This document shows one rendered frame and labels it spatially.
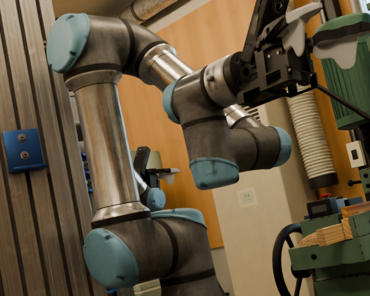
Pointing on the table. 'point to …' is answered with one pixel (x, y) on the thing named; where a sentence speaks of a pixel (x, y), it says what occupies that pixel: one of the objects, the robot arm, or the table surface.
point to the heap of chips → (309, 240)
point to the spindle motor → (353, 78)
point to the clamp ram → (353, 201)
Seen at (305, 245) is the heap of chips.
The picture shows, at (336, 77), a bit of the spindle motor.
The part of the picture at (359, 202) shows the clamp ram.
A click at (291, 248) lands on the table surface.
